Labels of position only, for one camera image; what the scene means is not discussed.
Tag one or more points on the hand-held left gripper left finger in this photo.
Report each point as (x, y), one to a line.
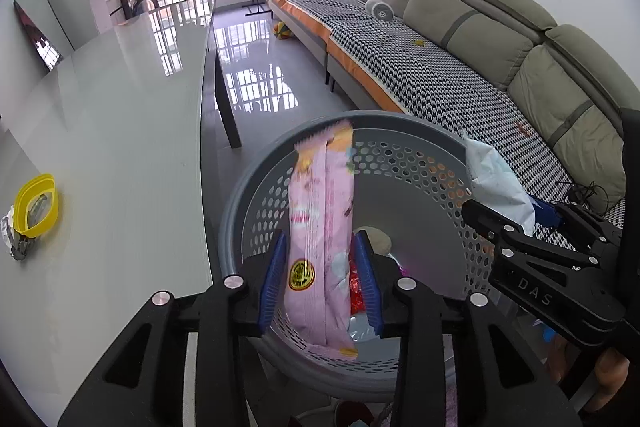
(270, 292)

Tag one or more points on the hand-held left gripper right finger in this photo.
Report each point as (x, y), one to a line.
(367, 287)

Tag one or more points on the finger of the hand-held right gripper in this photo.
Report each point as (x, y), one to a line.
(485, 219)
(547, 213)

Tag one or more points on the red plastic bag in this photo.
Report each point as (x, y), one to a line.
(356, 292)

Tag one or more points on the white teal plastic packet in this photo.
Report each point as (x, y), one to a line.
(495, 187)

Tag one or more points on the grey perforated waste basket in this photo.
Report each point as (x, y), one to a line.
(400, 187)

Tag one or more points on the pink snack packet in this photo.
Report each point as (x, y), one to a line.
(320, 207)

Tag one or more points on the beige round lump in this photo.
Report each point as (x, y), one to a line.
(375, 238)

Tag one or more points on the grey sofa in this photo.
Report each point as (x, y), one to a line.
(550, 87)

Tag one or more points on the houndstooth sofa cover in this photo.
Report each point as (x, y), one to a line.
(400, 72)

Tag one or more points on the white round fan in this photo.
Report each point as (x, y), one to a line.
(380, 9)

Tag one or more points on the colourful ball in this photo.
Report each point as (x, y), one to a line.
(282, 30)

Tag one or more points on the crumpled silver white wrapper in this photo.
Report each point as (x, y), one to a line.
(12, 239)

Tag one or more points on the white cabinet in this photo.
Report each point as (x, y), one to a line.
(120, 9)

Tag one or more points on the black framed mirror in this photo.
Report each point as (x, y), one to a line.
(40, 22)

